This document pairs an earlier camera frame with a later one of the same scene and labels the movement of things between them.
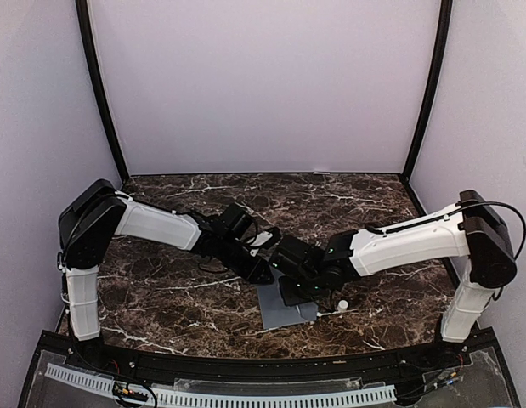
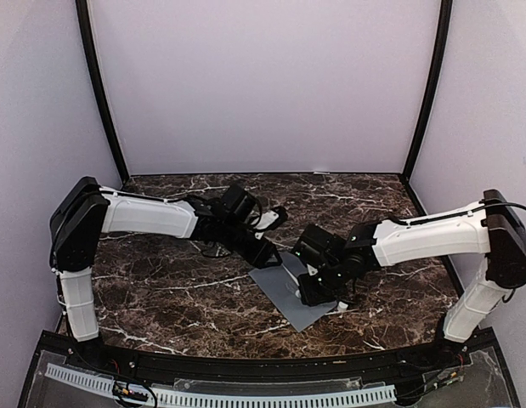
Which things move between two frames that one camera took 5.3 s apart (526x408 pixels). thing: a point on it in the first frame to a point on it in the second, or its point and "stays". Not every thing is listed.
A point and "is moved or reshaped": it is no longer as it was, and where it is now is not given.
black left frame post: (82, 9) stays
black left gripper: (252, 273) to (266, 250)
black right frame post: (445, 24) stays
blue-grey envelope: (275, 313) is moved or reshaped
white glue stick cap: (342, 305) stays
